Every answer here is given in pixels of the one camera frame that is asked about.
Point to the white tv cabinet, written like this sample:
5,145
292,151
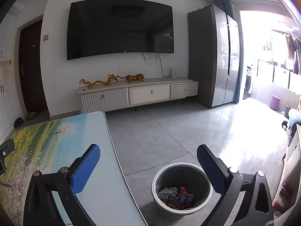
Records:
122,94

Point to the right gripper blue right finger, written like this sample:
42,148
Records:
213,168

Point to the landscape printed table mat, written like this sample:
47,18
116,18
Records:
35,189

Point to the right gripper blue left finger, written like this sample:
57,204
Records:
82,168

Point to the golden dragon figurine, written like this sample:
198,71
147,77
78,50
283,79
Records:
111,78

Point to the grey slippers by door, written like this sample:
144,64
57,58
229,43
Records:
30,115

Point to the purple small stool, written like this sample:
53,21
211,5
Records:
274,102

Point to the white power strip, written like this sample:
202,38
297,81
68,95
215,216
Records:
173,72

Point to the black shoes by door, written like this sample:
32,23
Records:
18,122

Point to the grey double door refrigerator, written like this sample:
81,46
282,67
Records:
214,55

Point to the white round trash bin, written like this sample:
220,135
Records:
180,189

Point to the golden tiger figurine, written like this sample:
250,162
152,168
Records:
133,78

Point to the white washing machine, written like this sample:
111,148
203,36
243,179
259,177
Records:
248,82

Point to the large black wall television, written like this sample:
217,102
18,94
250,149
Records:
99,27

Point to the white wall cupboards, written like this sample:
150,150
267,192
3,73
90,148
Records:
10,109

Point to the dark brown entrance door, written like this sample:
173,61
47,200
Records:
29,68

